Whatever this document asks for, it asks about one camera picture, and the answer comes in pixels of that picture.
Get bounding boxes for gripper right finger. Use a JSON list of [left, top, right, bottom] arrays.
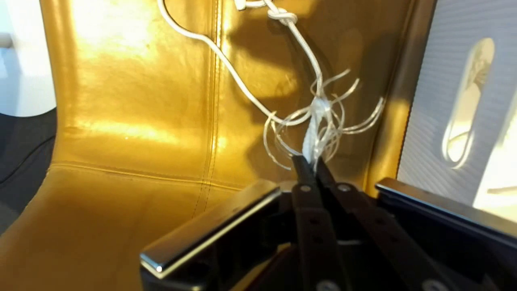
[[316, 158, 517, 291]]

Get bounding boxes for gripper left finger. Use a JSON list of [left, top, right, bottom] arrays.
[[140, 155, 353, 291]]

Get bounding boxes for white frayed rope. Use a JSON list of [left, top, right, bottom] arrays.
[[157, 0, 385, 171]]

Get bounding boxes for white ribbed panel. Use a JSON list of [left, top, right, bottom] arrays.
[[397, 0, 517, 222]]

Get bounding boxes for yellow leather chair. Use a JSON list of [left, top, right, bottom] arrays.
[[0, 0, 439, 291]]

